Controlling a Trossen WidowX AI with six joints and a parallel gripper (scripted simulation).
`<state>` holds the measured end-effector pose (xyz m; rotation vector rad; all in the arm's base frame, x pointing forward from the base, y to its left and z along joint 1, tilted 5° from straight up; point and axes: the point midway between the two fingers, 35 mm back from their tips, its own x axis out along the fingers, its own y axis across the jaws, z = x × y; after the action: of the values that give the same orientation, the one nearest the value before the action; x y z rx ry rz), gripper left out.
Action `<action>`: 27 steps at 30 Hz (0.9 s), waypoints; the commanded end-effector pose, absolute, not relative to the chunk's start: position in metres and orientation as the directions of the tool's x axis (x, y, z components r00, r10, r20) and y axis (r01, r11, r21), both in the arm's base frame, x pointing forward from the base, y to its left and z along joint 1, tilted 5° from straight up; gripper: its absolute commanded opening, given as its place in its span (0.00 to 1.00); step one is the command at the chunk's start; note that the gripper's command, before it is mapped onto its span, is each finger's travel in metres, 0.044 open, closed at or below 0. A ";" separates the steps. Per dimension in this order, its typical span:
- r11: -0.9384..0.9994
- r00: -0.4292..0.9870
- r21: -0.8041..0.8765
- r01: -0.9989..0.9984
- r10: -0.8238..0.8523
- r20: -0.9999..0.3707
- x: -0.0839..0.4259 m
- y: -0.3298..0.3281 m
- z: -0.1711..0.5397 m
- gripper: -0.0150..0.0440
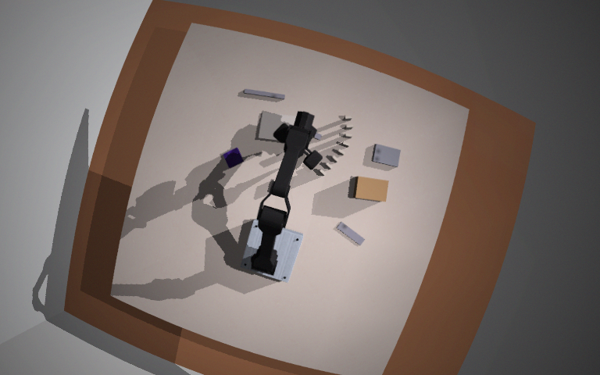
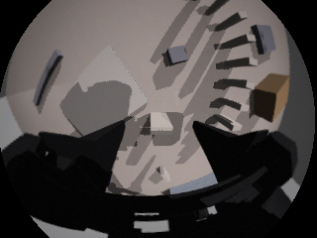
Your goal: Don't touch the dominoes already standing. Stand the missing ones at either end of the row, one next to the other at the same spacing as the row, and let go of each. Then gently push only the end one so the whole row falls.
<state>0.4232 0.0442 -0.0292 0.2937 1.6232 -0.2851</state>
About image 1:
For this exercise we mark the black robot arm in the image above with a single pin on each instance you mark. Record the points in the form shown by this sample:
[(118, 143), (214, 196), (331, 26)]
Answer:
[(296, 139)]

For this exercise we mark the brown rectangular block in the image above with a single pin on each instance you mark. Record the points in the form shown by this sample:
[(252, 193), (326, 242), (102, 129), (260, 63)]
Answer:
[(370, 188)]

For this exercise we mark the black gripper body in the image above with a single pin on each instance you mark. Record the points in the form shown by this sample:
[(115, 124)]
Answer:
[(312, 159)]

